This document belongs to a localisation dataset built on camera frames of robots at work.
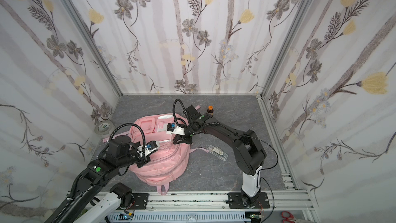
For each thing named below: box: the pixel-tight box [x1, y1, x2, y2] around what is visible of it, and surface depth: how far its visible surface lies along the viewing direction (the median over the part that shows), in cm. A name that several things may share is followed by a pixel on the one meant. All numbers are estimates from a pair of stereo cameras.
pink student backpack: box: [102, 104, 209, 196], surface depth 76 cm
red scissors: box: [281, 211, 298, 223], surface depth 71 cm
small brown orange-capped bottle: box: [207, 105, 214, 114], surface depth 104 cm
